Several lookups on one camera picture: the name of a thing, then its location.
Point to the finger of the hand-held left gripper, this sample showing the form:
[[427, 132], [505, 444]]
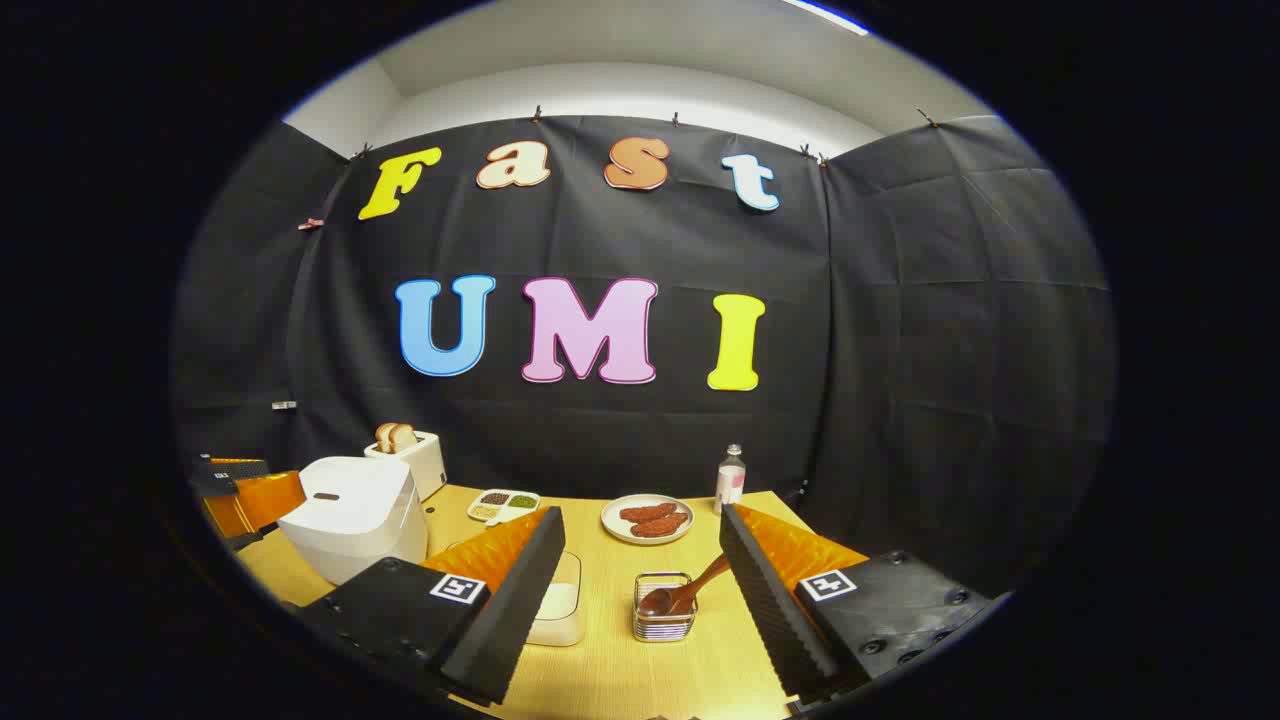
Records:
[[270, 500]]

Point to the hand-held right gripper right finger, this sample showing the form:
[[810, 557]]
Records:
[[770, 610]]

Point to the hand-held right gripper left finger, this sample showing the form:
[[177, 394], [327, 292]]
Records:
[[510, 610]]

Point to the clear plastic rice box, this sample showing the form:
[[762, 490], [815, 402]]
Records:
[[560, 605]]

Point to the white rice cooker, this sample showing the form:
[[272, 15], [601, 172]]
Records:
[[350, 520]]

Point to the brown wooden spoon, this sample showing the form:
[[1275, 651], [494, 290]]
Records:
[[665, 600]]

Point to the white divided bean dish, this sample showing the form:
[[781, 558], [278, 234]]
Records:
[[503, 507]]

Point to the toasted bread slice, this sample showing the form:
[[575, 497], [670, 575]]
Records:
[[403, 436], [382, 437]]

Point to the clear bottle with pink label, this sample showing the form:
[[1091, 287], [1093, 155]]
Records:
[[730, 485]]

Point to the white round plate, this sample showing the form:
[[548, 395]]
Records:
[[612, 522]]

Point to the brown meat piece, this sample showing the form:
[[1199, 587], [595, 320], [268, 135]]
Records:
[[660, 526], [648, 512]]

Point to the white toaster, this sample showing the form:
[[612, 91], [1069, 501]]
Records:
[[425, 465]]

